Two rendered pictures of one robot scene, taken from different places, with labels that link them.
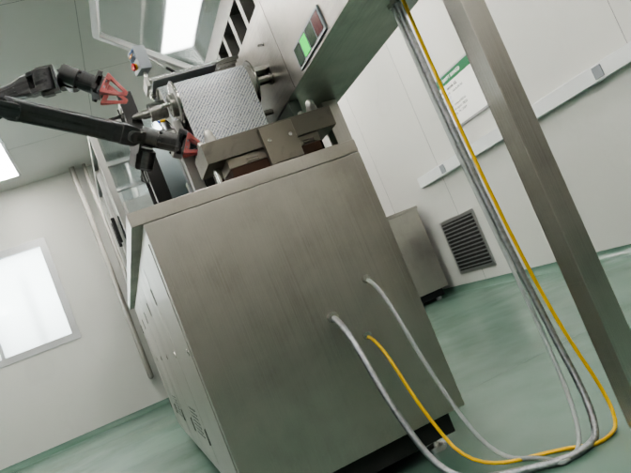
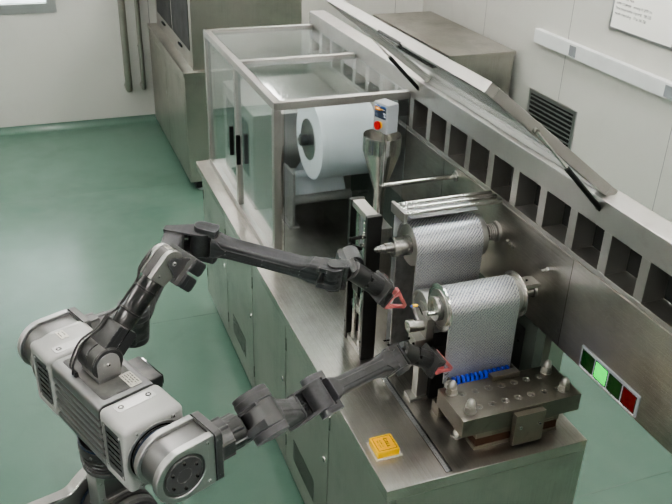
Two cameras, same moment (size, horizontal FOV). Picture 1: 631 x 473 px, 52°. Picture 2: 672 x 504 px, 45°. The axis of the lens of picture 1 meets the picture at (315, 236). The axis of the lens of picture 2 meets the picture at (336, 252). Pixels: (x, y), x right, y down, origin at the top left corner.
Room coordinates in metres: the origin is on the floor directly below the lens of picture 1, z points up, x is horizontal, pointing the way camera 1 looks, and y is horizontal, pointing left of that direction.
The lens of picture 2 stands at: (-0.03, 0.66, 2.53)
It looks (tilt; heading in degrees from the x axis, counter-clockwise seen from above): 28 degrees down; 357
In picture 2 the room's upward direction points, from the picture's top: 2 degrees clockwise
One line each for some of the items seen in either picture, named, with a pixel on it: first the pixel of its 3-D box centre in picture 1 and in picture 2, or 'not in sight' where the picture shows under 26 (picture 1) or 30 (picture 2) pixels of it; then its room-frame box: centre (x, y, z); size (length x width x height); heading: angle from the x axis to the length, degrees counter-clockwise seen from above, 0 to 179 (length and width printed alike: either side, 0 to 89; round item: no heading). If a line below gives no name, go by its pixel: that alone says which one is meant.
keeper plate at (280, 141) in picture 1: (281, 142); (527, 426); (1.80, -0.01, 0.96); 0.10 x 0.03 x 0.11; 109
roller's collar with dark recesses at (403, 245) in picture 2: (157, 111); (400, 245); (2.23, 0.35, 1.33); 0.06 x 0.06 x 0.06; 19
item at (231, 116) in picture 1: (231, 129); (479, 351); (1.99, 0.11, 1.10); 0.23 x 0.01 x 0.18; 109
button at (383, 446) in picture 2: not in sight; (384, 446); (1.78, 0.41, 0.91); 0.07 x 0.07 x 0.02; 19
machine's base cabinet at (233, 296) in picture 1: (240, 348); (337, 354); (2.91, 0.50, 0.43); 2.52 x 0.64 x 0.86; 19
